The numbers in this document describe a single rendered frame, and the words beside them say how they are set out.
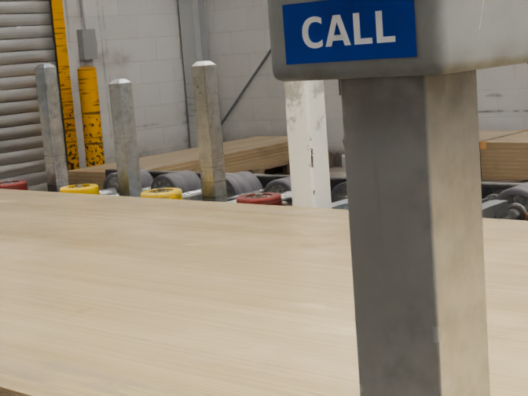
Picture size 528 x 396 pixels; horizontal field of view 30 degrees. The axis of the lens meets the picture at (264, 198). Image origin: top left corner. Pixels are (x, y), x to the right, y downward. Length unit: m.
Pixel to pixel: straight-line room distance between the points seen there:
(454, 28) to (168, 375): 0.57
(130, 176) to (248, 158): 6.36
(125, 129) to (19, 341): 1.16
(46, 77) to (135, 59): 7.62
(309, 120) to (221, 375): 0.83
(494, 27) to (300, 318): 0.66
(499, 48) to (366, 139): 0.05
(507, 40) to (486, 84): 8.11
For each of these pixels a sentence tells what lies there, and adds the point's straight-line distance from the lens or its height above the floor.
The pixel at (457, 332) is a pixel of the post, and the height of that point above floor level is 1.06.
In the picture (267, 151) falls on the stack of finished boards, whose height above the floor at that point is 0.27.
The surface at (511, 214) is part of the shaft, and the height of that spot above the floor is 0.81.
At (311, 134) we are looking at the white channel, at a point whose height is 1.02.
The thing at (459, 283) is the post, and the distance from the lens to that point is 0.35.
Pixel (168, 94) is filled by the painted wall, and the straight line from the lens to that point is 10.18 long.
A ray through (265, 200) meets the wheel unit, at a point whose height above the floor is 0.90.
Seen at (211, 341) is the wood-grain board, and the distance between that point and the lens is 0.92.
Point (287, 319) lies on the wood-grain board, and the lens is 0.97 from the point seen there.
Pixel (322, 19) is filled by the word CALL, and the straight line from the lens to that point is 0.33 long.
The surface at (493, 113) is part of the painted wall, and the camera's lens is 8.44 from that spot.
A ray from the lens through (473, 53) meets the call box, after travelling 0.32.
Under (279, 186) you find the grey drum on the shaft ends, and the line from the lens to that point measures 2.32.
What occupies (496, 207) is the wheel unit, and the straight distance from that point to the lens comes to 1.90.
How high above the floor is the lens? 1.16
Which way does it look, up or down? 9 degrees down
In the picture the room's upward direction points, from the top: 4 degrees counter-clockwise
